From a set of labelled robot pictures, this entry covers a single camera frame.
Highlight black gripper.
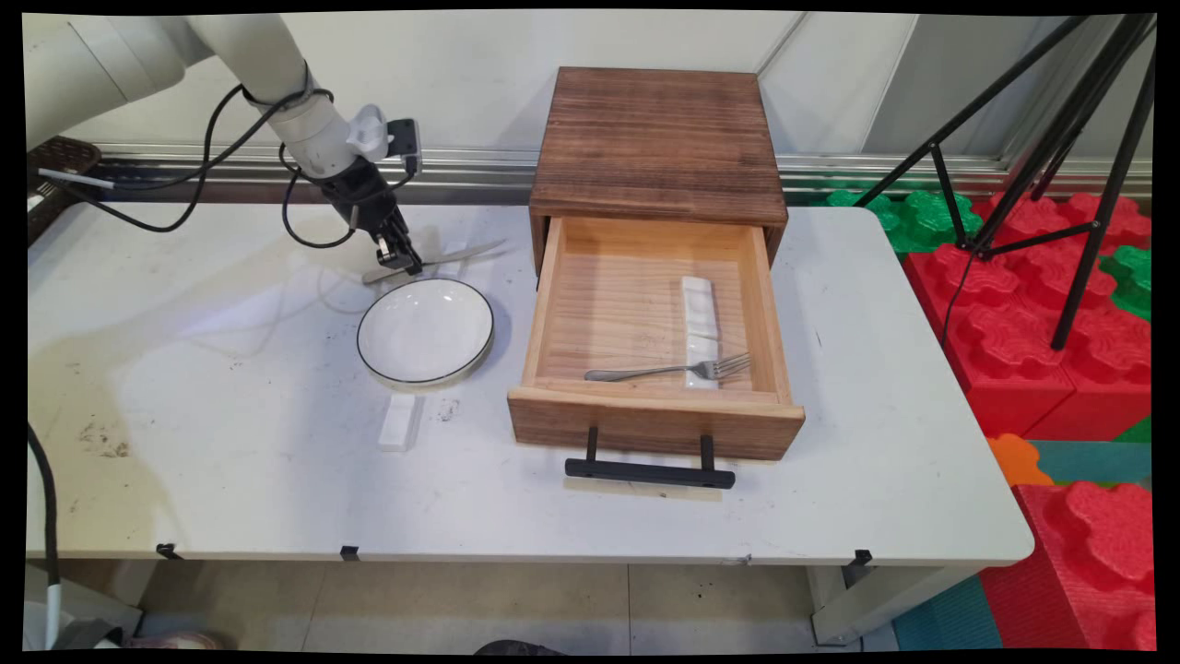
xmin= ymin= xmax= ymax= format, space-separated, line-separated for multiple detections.
xmin=318 ymin=157 xmax=426 ymax=277

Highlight silver metal table knife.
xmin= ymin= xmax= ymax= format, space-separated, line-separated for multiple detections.
xmin=362 ymin=240 xmax=508 ymax=284

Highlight white plate with black rim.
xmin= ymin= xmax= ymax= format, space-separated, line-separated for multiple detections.
xmin=357 ymin=279 xmax=496 ymax=386

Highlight light wooden drawer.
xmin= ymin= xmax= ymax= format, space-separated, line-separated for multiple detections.
xmin=507 ymin=217 xmax=806 ymax=462

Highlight dark brown wooden cabinet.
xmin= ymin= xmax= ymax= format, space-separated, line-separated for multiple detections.
xmin=529 ymin=66 xmax=789 ymax=278

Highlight silver metal fork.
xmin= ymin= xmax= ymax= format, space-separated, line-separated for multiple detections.
xmin=584 ymin=352 xmax=752 ymax=383

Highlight brown woven basket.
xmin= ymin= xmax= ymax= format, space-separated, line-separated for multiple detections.
xmin=26 ymin=136 xmax=102 ymax=246

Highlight green foam block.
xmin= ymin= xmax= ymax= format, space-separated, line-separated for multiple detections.
xmin=825 ymin=189 xmax=980 ymax=255
xmin=1100 ymin=244 xmax=1153 ymax=321

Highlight white table leg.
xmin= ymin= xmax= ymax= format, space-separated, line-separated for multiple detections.
xmin=809 ymin=564 xmax=978 ymax=646

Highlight large red foam block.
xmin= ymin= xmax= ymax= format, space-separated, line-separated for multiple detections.
xmin=903 ymin=192 xmax=1153 ymax=442

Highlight orange foam piece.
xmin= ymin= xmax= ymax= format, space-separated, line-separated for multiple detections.
xmin=986 ymin=433 xmax=1055 ymax=488

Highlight teal foam mat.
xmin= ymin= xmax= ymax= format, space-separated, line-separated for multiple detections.
xmin=1028 ymin=440 xmax=1153 ymax=487
xmin=892 ymin=574 xmax=1004 ymax=651

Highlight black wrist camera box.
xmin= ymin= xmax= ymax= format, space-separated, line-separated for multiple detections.
xmin=387 ymin=118 xmax=426 ymax=178

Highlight aluminium wall rail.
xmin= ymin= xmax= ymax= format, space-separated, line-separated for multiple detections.
xmin=97 ymin=143 xmax=1153 ymax=206

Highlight thin black camera cable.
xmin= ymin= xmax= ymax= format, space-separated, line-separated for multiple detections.
xmin=279 ymin=143 xmax=421 ymax=250

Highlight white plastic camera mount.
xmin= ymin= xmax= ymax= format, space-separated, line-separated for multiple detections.
xmin=346 ymin=104 xmax=394 ymax=163

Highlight black metal drawer handle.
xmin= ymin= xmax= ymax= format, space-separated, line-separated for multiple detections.
xmin=564 ymin=426 xmax=737 ymax=490

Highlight black hose with brass fitting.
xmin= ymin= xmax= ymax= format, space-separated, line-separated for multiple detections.
xmin=26 ymin=422 xmax=64 ymax=648

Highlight thin black tripod cable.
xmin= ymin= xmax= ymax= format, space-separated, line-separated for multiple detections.
xmin=938 ymin=244 xmax=978 ymax=348

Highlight black camera tripod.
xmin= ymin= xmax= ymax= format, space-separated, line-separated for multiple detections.
xmin=853 ymin=14 xmax=1158 ymax=351

